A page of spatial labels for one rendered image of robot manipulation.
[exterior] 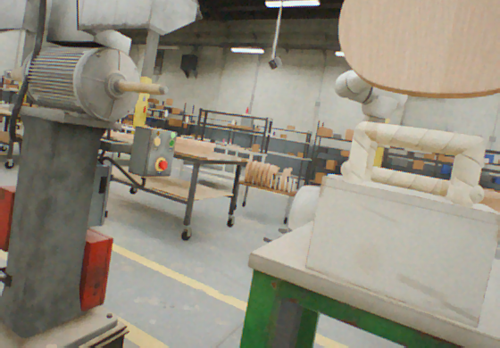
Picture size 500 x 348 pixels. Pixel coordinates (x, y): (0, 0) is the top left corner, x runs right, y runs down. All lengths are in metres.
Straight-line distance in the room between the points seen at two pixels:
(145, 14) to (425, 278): 0.87
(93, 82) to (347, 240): 0.92
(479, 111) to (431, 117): 1.34
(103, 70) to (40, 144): 0.36
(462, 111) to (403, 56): 11.38
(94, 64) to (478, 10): 1.02
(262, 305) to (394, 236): 0.28
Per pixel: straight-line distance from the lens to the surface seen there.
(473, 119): 12.01
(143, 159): 1.36
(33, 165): 1.39
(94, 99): 1.18
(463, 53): 0.64
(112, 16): 1.06
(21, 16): 1.50
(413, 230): 0.57
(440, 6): 0.67
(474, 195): 0.58
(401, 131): 0.58
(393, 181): 0.74
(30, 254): 1.43
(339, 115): 12.14
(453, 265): 0.58
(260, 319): 0.69
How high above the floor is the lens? 1.14
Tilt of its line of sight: 3 degrees down
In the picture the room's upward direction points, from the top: 10 degrees clockwise
